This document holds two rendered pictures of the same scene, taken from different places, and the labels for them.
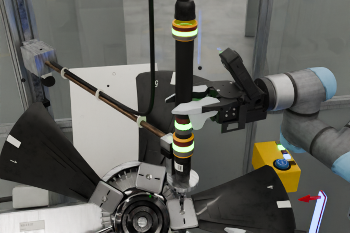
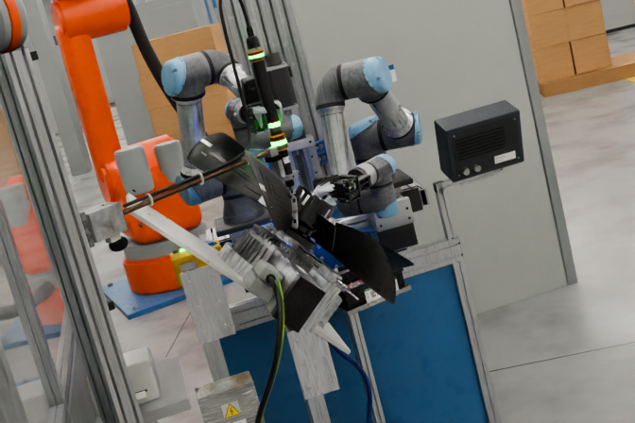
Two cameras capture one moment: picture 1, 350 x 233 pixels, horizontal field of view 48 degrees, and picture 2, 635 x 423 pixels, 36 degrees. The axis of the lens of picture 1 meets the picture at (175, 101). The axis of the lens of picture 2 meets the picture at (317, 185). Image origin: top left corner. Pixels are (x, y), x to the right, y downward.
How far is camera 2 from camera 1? 275 cm
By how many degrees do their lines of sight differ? 85
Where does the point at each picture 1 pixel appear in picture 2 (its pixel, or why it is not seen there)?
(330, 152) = (285, 126)
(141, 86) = (198, 162)
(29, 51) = (105, 207)
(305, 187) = not seen: hidden behind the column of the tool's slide
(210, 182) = not seen: outside the picture
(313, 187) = not seen: hidden behind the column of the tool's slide
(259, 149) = (182, 256)
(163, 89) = (212, 152)
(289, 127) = (255, 138)
